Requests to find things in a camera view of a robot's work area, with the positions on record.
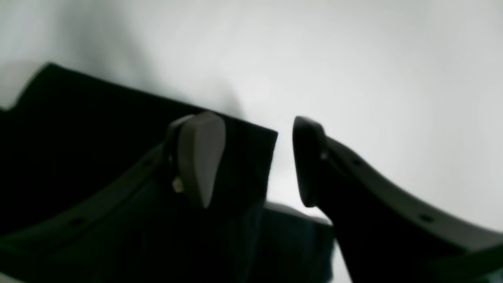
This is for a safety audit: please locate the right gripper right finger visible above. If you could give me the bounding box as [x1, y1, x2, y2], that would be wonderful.
[292, 116, 503, 283]

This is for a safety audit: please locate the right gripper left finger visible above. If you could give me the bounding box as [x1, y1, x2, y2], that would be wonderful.
[1, 112, 226, 254]

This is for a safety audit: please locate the black T-shirt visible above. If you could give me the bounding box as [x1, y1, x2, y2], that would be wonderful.
[1, 64, 334, 283]

